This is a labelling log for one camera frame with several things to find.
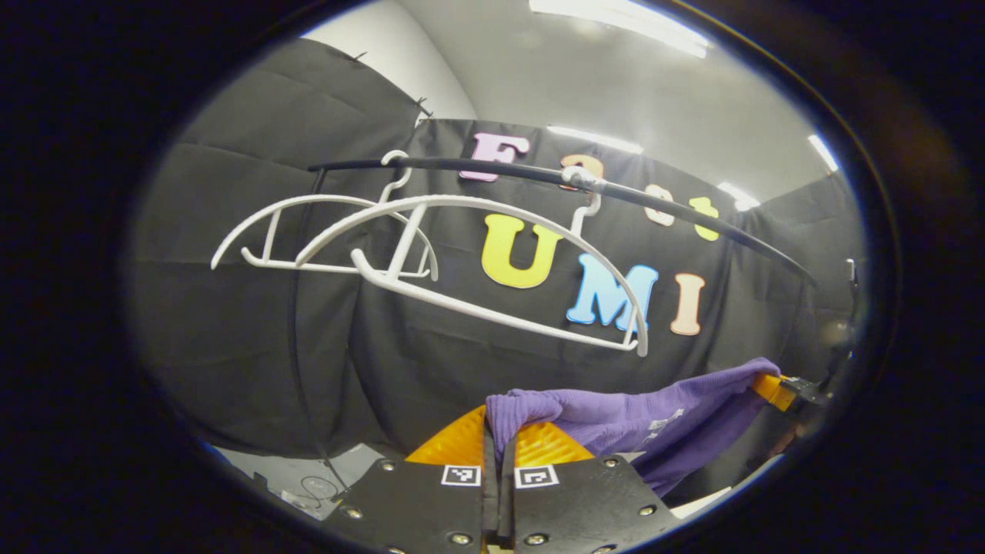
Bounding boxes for ceiling light panel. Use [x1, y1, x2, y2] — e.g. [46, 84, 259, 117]
[808, 135, 840, 172]
[529, 0, 713, 58]
[548, 125, 643, 155]
[717, 182, 761, 212]

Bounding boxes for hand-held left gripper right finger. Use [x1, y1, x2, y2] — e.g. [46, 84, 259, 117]
[500, 422, 682, 554]

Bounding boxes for black backdrop cloth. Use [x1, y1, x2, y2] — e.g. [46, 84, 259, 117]
[127, 38, 866, 509]

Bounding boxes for white plastic hanger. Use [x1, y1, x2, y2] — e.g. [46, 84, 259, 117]
[295, 165, 651, 359]
[210, 149, 441, 282]

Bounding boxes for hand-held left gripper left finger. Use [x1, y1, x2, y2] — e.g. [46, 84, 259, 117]
[322, 404, 501, 554]

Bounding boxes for purple knit jacket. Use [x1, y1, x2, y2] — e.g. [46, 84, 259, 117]
[485, 356, 782, 497]

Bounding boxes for black clothes rack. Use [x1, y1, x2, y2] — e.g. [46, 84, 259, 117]
[286, 156, 818, 493]

